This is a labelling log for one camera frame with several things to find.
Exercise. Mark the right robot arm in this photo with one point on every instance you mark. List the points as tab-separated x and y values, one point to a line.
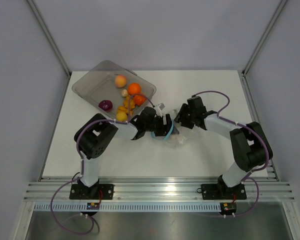
250	147

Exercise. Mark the fake peach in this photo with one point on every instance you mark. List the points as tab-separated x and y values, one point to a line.
120	81

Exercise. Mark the beige fake garlic bulb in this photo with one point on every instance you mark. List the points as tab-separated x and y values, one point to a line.
124	93

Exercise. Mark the clear zip top bag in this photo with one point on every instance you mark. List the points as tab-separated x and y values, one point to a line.
179	137

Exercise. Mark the aluminium frame rail right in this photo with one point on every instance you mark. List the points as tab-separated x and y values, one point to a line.
273	174

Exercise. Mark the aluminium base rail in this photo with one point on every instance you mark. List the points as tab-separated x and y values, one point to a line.
159	189

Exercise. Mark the orange fake orange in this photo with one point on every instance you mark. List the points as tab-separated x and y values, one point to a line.
134	88

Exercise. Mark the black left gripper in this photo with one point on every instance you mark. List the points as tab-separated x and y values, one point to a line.
165	129

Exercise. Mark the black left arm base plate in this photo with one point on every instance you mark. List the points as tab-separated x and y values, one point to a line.
98	192

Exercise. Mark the smoky clear plastic bin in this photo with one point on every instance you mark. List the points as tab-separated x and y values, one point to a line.
99	84

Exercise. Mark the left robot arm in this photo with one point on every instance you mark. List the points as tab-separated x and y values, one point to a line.
94	137

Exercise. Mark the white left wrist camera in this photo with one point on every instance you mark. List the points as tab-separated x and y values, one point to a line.
159	109

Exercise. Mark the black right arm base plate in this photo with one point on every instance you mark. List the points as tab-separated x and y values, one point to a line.
213	191

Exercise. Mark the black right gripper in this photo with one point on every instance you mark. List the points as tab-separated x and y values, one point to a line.
180	117

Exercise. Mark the white slotted cable duct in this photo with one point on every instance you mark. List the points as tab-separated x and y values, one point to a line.
165	207

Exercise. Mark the purple fake onion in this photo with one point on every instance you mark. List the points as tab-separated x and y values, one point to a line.
105	105

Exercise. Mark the fake fried chicken piece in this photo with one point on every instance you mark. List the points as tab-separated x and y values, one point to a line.
128	106

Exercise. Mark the orange fake pumpkin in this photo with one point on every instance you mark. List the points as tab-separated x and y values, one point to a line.
139	99

